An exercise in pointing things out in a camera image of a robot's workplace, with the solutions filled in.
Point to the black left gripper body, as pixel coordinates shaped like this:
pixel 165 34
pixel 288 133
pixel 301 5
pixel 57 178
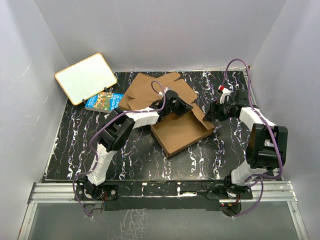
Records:
pixel 175 110

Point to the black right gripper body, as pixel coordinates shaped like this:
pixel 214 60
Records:
pixel 224 110

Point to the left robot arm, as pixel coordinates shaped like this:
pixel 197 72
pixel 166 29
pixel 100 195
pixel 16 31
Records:
pixel 115 133

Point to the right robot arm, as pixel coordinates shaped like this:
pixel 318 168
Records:
pixel 266 149

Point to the closed brown cardboard box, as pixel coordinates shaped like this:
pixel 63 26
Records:
pixel 140 84

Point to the colourful blue book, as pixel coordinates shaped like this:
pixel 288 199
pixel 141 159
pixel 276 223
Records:
pixel 104 102

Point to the yellow framed whiteboard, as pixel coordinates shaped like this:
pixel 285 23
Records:
pixel 86 78

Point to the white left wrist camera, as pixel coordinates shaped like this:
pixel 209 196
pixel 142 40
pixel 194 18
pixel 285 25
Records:
pixel 162 93

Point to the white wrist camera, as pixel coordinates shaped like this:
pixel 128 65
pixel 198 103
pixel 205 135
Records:
pixel 224 94
pixel 162 93

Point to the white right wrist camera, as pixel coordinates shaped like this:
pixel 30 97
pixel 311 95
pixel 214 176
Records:
pixel 224 94

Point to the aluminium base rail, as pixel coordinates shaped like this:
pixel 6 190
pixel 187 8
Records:
pixel 143 214

